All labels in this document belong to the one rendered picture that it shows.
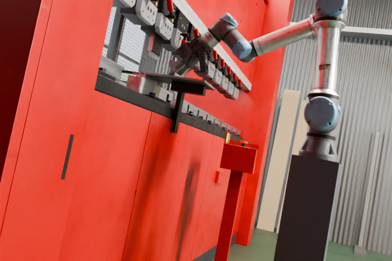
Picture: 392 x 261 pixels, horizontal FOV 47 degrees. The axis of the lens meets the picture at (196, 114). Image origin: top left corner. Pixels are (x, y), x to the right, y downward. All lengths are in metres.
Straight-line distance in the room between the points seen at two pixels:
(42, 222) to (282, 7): 3.50
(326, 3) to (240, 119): 2.38
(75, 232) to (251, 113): 2.86
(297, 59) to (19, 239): 5.05
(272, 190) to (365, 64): 1.85
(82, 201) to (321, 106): 0.90
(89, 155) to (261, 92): 2.87
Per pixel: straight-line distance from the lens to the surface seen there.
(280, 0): 4.24
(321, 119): 1.68
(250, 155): 2.16
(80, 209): 1.34
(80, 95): 1.02
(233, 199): 2.24
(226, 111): 4.05
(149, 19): 1.79
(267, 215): 5.22
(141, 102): 1.56
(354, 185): 5.50
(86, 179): 1.32
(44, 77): 0.91
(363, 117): 5.55
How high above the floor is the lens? 0.71
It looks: 5 degrees up
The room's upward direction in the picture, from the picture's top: 11 degrees clockwise
